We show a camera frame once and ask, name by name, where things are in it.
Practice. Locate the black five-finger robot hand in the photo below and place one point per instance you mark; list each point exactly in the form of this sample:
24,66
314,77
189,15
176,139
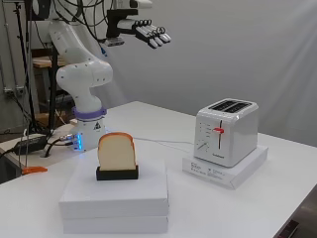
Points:
120,23

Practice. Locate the white seven-joint robot arm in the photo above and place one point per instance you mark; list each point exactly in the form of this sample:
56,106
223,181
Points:
82,76

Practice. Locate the wooden desk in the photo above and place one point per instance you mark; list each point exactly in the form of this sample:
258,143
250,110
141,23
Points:
41,61

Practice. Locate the black stand pole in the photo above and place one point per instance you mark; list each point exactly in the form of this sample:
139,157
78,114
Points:
52,99

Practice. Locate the white hanging sheet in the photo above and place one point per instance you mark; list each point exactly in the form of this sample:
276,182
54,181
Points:
231,49

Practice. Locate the toast slice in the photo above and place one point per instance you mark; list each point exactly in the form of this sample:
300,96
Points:
116,152

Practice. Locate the black power adapter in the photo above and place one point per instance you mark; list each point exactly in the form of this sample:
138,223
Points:
31,143

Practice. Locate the black block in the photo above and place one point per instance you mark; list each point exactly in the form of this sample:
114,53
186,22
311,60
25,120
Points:
117,174

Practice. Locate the plain white flat box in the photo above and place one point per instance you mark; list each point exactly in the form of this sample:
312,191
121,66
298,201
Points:
115,225
115,195

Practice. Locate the white flat box with print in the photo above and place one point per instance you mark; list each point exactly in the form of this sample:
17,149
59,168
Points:
211,173

